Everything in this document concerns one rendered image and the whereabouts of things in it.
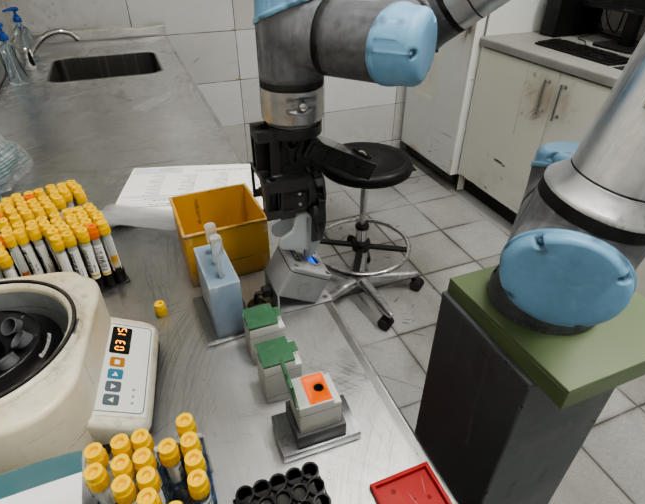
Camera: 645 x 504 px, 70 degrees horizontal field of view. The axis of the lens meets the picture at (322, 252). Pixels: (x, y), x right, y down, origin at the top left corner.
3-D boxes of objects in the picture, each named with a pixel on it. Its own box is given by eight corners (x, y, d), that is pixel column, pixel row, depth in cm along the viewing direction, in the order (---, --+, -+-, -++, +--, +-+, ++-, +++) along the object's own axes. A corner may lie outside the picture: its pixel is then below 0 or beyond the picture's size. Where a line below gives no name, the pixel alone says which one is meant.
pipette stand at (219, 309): (257, 332, 66) (251, 278, 60) (208, 347, 64) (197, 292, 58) (237, 291, 73) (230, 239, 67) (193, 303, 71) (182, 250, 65)
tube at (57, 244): (85, 294, 72) (64, 236, 66) (75, 300, 71) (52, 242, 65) (79, 290, 73) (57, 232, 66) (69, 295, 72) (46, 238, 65)
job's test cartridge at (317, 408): (340, 432, 51) (342, 396, 48) (300, 445, 50) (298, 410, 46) (328, 403, 55) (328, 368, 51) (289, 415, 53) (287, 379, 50)
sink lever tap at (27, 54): (87, 65, 188) (76, 28, 180) (22, 71, 181) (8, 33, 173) (87, 56, 201) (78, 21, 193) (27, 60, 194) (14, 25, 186)
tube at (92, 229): (104, 281, 75) (84, 224, 68) (115, 278, 75) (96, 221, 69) (105, 287, 73) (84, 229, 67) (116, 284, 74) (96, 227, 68)
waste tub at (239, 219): (272, 268, 78) (269, 218, 72) (193, 289, 74) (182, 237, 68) (250, 229, 88) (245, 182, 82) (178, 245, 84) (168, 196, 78)
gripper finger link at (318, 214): (302, 230, 66) (300, 176, 61) (313, 228, 67) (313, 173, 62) (313, 248, 63) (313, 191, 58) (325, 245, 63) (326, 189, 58)
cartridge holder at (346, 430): (360, 438, 52) (362, 419, 50) (284, 464, 50) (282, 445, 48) (342, 401, 56) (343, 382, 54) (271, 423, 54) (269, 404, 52)
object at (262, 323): (287, 355, 62) (284, 319, 58) (253, 366, 61) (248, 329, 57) (278, 335, 65) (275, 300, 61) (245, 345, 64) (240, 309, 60)
